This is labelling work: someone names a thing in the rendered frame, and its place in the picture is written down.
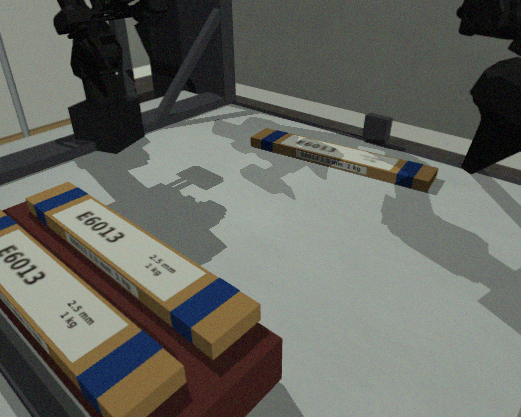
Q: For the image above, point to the tan cardboard box with blue bands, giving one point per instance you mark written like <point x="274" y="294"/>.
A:
<point x="397" y="171"/>

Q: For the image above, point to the tan welding electrode pack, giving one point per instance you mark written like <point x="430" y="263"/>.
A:
<point x="119" y="368"/>
<point x="205" y="309"/>

